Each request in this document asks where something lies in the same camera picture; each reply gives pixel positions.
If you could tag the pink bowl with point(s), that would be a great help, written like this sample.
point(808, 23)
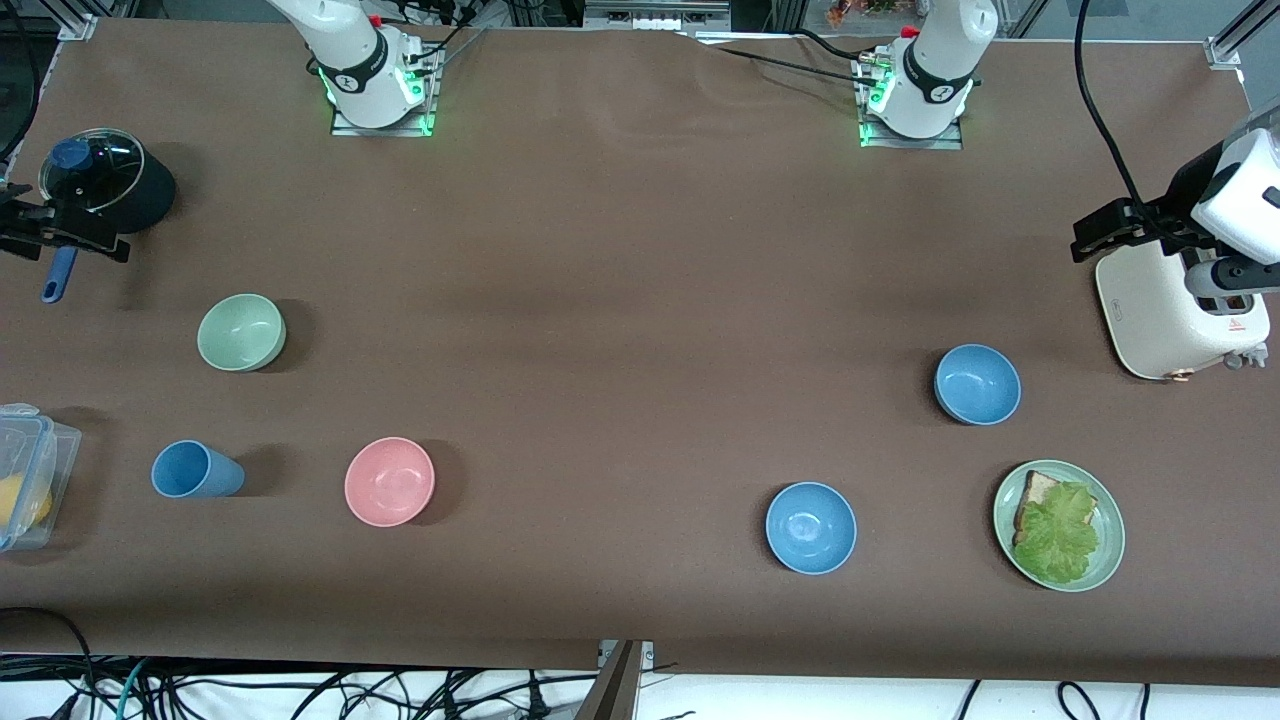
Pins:
point(389, 481)

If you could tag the green lettuce leaf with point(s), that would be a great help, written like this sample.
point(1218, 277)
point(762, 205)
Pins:
point(1060, 535)

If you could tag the brown table mat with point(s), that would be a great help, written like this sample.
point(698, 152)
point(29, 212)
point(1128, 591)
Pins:
point(600, 250)

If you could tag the yellow fruit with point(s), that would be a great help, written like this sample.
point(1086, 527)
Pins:
point(25, 500)

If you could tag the glass lid with blue knob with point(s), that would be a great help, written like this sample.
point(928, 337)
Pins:
point(95, 170)

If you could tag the green plate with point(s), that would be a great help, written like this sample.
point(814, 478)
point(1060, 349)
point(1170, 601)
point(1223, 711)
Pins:
point(1108, 540)

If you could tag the aluminium frame profile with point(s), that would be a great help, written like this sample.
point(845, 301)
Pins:
point(1240, 30)

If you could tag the green bowl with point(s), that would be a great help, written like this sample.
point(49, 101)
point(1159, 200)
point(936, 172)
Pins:
point(241, 332)

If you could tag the white bread slice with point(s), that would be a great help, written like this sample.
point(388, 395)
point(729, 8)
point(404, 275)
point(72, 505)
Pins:
point(1035, 492)

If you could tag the grey stand beam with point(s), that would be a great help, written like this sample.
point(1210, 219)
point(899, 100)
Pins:
point(612, 690)

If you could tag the clear plastic container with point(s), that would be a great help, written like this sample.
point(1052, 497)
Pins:
point(55, 450)

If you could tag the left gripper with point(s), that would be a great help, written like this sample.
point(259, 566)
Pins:
point(1183, 193)

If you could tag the white power strip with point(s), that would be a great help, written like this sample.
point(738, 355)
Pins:
point(655, 15)

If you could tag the blue bowl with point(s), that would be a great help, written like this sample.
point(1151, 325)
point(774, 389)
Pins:
point(810, 527)
point(977, 384)

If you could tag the aluminium corner bracket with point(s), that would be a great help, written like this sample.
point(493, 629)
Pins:
point(78, 27)

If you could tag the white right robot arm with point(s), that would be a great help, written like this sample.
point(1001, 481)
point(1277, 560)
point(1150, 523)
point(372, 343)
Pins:
point(350, 60)

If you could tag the blue cup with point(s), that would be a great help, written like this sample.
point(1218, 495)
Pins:
point(195, 470)

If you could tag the cream toaster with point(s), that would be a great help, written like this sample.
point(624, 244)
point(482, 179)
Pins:
point(1150, 310)

